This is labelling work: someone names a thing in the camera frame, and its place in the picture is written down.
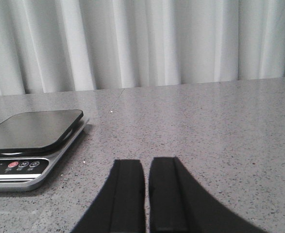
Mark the white pleated curtain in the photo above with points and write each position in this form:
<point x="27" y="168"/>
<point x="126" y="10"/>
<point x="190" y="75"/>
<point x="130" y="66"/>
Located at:
<point x="73" y="45"/>

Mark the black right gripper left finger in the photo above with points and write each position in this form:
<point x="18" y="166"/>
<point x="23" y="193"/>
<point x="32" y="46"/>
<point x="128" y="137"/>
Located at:
<point x="119" y="206"/>

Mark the silver black kitchen scale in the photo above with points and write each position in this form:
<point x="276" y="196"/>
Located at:
<point x="32" y="143"/>

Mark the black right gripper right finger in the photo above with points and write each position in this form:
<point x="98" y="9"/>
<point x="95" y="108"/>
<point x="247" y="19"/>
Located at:
<point x="179" y="204"/>

